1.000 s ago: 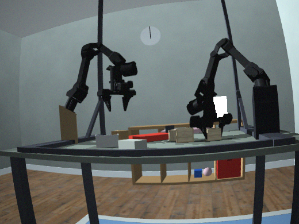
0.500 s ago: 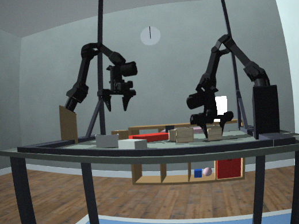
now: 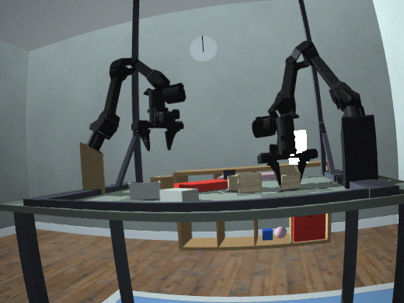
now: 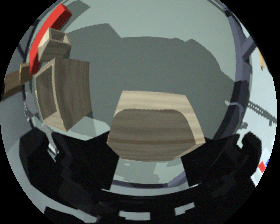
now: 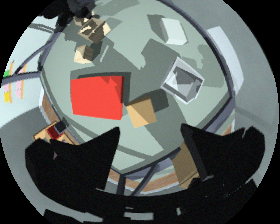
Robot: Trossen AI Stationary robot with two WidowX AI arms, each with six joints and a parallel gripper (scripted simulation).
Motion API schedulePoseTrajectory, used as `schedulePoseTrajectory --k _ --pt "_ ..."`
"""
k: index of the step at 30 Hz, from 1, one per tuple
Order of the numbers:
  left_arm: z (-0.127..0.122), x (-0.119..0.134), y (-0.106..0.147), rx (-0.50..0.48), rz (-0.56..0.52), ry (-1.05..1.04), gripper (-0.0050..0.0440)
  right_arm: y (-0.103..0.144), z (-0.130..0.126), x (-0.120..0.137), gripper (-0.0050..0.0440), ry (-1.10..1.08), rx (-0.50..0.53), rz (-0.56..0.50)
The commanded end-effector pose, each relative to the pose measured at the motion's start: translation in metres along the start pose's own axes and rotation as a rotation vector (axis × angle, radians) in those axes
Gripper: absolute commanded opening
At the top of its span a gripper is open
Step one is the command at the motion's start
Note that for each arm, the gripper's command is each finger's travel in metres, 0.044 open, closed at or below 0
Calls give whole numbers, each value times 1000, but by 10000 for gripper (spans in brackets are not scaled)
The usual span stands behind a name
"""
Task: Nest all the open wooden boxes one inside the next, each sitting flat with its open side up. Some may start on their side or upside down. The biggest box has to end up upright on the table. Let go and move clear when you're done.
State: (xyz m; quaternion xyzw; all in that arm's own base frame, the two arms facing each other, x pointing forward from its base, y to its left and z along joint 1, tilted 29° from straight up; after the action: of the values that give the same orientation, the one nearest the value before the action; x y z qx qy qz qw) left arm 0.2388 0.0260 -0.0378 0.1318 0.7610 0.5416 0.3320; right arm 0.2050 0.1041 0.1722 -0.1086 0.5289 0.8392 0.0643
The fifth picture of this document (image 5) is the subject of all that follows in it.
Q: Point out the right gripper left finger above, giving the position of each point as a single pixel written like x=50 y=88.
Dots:
x=94 y=157

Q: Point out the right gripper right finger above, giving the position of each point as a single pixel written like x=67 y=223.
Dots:
x=207 y=149

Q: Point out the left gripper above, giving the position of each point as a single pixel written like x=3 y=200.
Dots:
x=82 y=12

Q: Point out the red flat board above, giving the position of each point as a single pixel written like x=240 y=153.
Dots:
x=100 y=97

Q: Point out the black metal overhead frame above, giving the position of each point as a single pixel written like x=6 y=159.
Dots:
x=35 y=74

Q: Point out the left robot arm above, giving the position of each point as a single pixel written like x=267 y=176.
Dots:
x=55 y=9

